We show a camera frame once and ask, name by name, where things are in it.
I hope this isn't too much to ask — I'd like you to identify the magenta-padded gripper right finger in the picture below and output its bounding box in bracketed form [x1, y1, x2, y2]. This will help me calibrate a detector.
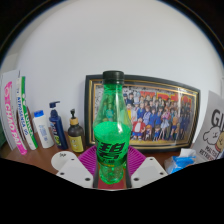
[125, 145, 169, 190]

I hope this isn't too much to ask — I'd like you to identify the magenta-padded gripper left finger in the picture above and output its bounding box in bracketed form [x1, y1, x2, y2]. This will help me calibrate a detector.
[55, 144, 100, 189]

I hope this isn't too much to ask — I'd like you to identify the green plastic drink bottle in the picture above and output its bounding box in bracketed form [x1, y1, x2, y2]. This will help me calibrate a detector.
[92, 70, 133, 185]

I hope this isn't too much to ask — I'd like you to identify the blue tissue pack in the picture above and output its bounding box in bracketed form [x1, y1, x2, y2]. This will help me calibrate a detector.
[163, 148, 198, 175]

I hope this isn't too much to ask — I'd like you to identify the brown pump bottle yellow label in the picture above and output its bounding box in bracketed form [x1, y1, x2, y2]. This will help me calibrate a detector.
[67, 108, 86, 154]

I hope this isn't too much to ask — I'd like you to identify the dark blue pump bottle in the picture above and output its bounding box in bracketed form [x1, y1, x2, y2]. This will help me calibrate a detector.
[48, 100, 69, 151]

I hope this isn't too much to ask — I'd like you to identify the white bottle with blue cap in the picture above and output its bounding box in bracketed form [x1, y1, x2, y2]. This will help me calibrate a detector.
[32, 110, 55, 150]

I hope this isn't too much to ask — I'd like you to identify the framed group picture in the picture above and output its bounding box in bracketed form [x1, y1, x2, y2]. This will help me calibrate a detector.
[83, 73, 201, 154]

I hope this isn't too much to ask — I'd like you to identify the green and white tall tube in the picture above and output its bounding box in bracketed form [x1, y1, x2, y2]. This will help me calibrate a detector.
[15, 76, 39, 151]

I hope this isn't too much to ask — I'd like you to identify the pink and white tall tube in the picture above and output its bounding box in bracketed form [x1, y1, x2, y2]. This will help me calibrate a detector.
[3, 80, 29, 156]

